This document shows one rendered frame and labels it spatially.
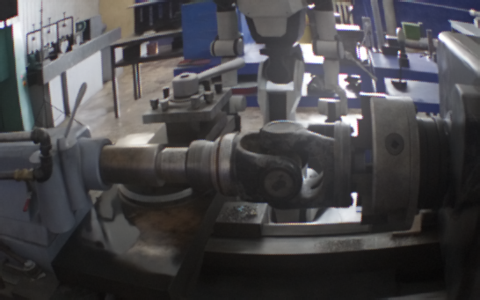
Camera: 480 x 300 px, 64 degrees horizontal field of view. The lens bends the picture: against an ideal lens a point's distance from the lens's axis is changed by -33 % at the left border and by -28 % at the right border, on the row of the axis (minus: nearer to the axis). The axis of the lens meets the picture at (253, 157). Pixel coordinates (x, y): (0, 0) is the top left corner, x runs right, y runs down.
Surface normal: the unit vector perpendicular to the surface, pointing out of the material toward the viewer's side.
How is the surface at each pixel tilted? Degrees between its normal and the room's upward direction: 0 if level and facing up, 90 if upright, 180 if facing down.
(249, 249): 0
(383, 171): 69
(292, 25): 98
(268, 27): 90
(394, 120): 30
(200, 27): 90
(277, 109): 80
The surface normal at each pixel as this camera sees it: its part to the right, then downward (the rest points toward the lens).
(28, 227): -0.20, -0.07
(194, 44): -0.18, 0.40
